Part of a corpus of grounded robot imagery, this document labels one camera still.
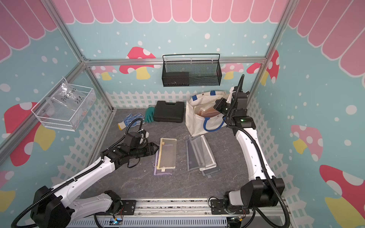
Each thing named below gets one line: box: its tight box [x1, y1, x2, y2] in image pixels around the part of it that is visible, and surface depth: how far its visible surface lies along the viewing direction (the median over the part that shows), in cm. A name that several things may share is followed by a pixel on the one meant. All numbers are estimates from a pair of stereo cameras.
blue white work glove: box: [117, 112, 146, 131], surface depth 114 cm
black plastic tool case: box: [153, 100, 185, 124], surface depth 118 cm
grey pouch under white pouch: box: [201, 165, 222, 179], surface depth 88 cm
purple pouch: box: [153, 149, 173, 176], surface depth 88 cm
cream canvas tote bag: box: [185, 91, 231, 138], surface depth 102 cm
